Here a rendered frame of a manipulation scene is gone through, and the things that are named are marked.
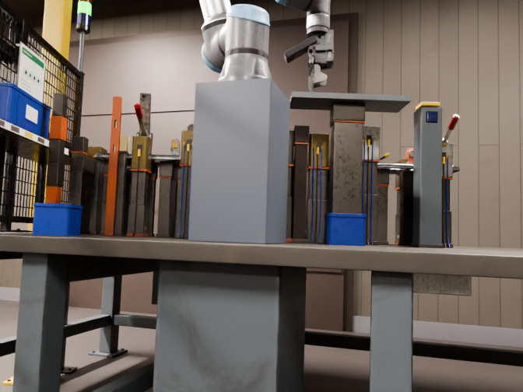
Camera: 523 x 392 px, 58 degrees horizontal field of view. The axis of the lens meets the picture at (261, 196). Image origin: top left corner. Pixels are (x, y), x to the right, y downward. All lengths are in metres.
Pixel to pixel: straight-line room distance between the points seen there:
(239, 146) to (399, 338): 0.56
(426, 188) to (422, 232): 0.14
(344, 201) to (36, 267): 0.88
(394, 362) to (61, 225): 0.96
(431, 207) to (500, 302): 2.38
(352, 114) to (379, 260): 0.70
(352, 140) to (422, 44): 2.64
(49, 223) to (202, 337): 0.59
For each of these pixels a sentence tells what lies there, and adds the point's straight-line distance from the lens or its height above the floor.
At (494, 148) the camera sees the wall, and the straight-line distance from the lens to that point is 3.90.
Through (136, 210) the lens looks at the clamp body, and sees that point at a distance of 1.68.
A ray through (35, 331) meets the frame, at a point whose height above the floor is 0.47.
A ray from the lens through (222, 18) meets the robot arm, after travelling 1.43.
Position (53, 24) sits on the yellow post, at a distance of 2.68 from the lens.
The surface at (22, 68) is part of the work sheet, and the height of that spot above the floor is 1.36.
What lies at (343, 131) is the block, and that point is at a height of 1.05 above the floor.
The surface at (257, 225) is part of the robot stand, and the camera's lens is 1.11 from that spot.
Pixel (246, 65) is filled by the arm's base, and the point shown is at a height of 1.15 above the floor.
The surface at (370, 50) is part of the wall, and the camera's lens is 4.09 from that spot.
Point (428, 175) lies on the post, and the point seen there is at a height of 0.92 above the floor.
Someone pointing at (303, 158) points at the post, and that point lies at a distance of 1.61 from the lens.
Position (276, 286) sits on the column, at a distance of 1.05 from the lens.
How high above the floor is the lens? 0.72
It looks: 5 degrees up
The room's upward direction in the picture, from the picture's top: 2 degrees clockwise
